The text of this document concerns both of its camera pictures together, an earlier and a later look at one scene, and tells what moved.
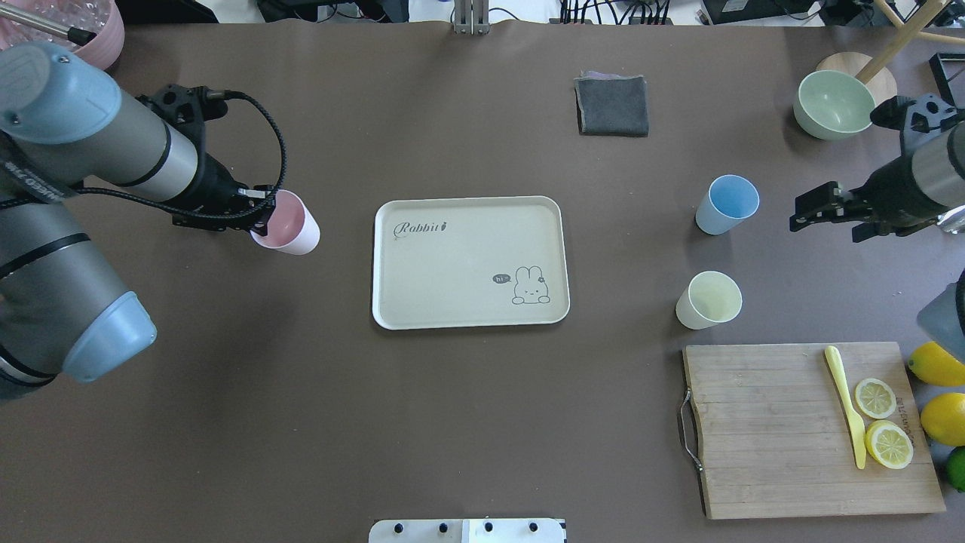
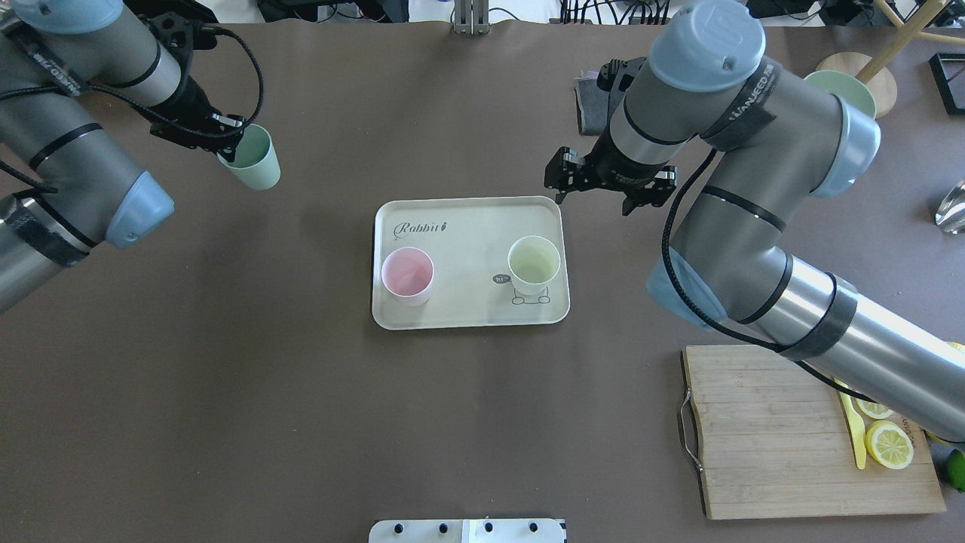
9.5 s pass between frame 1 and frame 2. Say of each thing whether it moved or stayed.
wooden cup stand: stayed
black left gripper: moved
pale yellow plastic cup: moved
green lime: stayed
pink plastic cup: moved
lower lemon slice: stayed
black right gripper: moved
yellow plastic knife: stayed
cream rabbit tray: stayed
